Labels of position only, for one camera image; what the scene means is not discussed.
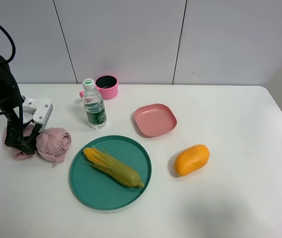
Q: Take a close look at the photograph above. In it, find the pink square plate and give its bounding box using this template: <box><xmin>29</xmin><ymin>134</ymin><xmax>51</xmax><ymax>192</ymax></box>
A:
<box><xmin>133</xmin><ymin>104</ymin><xmax>177</xmax><ymax>137</ymax></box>

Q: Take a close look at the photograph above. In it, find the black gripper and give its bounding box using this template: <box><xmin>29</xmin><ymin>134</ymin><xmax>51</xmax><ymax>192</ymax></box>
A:
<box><xmin>4</xmin><ymin>111</ymin><xmax>42</xmax><ymax>154</ymax></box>

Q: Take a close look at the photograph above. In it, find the pink toy pot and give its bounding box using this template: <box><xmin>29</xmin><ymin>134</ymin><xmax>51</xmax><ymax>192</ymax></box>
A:
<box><xmin>79</xmin><ymin>75</ymin><xmax>118</xmax><ymax>100</ymax></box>

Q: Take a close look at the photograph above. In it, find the clear plastic water bottle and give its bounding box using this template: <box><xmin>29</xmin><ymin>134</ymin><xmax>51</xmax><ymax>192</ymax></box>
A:
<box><xmin>82</xmin><ymin>78</ymin><xmax>107</xmax><ymax>129</ymax></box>

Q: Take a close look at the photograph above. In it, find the orange toy mango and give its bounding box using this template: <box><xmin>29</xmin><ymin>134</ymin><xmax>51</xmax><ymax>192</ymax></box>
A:
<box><xmin>174</xmin><ymin>144</ymin><xmax>210</xmax><ymax>177</ymax></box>

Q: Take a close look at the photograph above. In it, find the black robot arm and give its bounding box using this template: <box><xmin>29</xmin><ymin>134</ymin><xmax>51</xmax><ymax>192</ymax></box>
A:
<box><xmin>0</xmin><ymin>56</ymin><xmax>40</xmax><ymax>155</ymax></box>

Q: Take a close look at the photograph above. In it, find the toy corn cob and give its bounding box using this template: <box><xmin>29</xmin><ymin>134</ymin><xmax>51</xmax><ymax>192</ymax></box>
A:
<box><xmin>83</xmin><ymin>147</ymin><xmax>145</xmax><ymax>188</ymax></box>

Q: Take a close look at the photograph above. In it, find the pink towel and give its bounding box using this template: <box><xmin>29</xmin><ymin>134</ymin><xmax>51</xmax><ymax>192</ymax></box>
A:
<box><xmin>2</xmin><ymin>124</ymin><xmax>71</xmax><ymax>167</ymax></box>

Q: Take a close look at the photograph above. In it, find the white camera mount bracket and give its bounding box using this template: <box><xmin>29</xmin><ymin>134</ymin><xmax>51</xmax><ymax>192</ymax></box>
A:
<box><xmin>22</xmin><ymin>96</ymin><xmax>53</xmax><ymax>127</ymax></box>

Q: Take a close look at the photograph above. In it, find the teal round plate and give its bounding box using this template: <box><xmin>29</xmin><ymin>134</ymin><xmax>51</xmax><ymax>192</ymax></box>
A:
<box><xmin>69</xmin><ymin>135</ymin><xmax>152</xmax><ymax>210</ymax></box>

